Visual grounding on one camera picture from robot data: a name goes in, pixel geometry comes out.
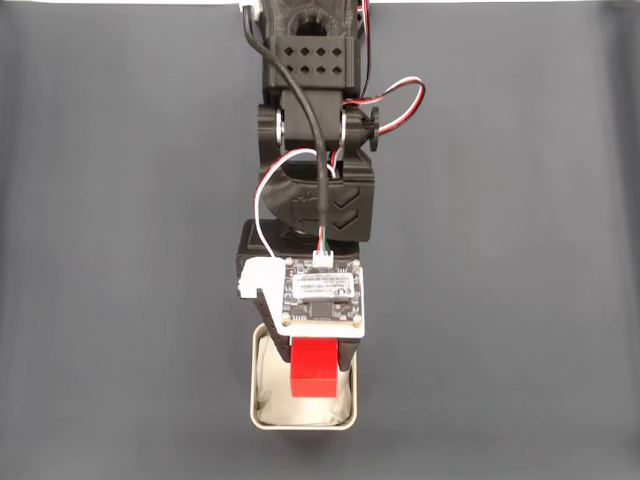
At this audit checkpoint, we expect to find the red cube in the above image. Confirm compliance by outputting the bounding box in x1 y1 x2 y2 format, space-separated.
289 338 341 399

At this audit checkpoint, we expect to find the square metal box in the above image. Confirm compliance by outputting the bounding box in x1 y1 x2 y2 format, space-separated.
249 322 359 432

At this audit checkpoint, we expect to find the white cloth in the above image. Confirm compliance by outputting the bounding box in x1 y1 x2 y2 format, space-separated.
255 343 354 427

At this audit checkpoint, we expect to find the dark grey table mat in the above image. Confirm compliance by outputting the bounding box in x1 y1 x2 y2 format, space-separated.
0 3 640 480

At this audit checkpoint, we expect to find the camera board on white mount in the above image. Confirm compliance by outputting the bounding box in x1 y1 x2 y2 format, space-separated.
235 256 367 337

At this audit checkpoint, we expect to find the black camera cable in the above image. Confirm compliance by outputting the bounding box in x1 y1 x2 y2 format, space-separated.
241 4 335 242

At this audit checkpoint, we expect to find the white red servo wire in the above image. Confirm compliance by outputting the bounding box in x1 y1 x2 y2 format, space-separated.
252 0 427 262

